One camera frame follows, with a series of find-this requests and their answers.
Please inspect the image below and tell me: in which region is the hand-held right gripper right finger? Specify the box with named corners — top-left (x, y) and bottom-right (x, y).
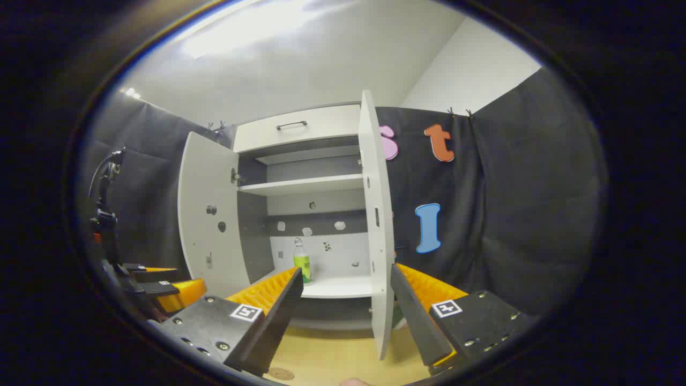
top-left (390, 263), bottom-right (531, 377)

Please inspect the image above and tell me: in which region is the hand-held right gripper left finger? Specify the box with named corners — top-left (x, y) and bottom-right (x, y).
top-left (153, 266), bottom-right (304, 377)

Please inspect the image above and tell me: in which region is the clear bottle with green label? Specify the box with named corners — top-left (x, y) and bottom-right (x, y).
top-left (293, 237), bottom-right (314, 285)

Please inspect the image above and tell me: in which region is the white cabinet door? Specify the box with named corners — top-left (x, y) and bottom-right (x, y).
top-left (178, 131), bottom-right (252, 299)
top-left (357, 90), bottom-right (396, 361)

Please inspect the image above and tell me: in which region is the white cabinet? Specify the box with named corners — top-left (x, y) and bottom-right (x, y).
top-left (232, 102), bottom-right (376, 331)

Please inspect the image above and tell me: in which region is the white cabinet shelf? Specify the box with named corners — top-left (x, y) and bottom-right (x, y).
top-left (238, 174), bottom-right (365, 197)

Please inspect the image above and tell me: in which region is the black backdrop cloth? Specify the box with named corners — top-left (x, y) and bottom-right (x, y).
top-left (80, 67), bottom-right (609, 318)

